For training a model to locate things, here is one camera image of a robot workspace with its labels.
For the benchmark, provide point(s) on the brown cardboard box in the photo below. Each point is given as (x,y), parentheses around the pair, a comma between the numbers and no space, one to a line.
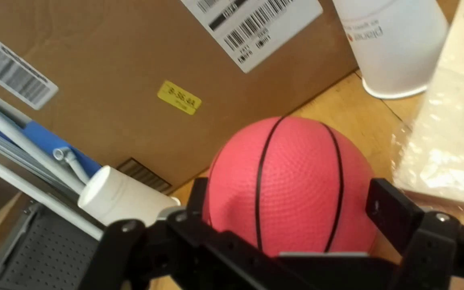
(158,86)

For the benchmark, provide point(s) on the white paper cup near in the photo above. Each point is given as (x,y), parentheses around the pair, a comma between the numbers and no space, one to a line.
(395,43)

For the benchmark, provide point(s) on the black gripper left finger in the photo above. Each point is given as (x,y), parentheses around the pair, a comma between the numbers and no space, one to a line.
(197,199)

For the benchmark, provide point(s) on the pink rubber basketball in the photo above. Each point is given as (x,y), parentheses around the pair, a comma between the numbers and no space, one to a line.
(290,186)

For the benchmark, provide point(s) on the white paper cup far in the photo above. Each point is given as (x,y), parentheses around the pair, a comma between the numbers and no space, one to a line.
(111,196)

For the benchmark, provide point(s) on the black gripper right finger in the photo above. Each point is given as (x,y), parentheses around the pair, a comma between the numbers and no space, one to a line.
(393,213)

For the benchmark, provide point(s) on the white paper cup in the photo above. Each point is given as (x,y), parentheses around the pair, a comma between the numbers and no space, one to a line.
(395,43)
(111,196)

